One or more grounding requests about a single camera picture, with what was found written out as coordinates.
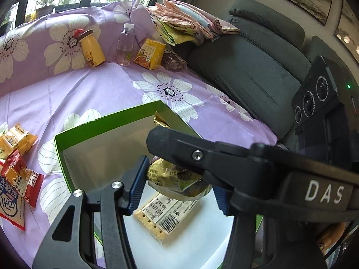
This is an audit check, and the clear plastic water bottle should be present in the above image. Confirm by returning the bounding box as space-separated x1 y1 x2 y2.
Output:
116 23 135 67

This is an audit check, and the yellow orange snack packet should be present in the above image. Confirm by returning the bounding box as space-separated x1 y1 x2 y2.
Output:
0 123 38 161

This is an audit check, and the green cardboard box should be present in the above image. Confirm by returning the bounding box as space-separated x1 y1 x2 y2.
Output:
54 100 264 269

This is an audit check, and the grey upholstered chair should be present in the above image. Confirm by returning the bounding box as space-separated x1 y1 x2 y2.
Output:
171 0 313 148

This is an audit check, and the yellow green snack packet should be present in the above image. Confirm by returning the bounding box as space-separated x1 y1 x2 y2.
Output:
146 157 213 201

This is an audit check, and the purple floral bed sheet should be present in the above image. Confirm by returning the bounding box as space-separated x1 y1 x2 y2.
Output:
0 0 279 269

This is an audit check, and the clear cracker packet white label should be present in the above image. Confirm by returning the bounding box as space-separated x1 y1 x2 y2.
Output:
133 193 202 247

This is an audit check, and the dark clear snack packet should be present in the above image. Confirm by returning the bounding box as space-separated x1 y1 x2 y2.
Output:
162 50 187 72

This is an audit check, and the white red snack packet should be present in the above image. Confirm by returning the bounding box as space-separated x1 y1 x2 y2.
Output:
0 176 27 231

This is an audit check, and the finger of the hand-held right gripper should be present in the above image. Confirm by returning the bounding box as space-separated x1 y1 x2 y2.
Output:
147 127 293 217

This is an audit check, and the yellow snack carton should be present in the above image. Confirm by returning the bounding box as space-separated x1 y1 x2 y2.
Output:
134 39 167 70

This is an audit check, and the yellow bear bottle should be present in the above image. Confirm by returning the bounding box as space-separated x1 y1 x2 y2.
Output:
74 28 106 68

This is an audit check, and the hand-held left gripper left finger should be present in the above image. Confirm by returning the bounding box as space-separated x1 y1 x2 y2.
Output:
32 155 150 269

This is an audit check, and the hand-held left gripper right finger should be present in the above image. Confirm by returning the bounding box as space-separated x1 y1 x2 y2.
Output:
212 186 328 269

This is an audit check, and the yellow brown snack packet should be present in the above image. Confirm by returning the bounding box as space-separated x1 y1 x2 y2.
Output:
153 111 172 130

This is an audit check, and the pink folded bedding pile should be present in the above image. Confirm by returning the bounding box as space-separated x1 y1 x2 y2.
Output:
146 0 242 46

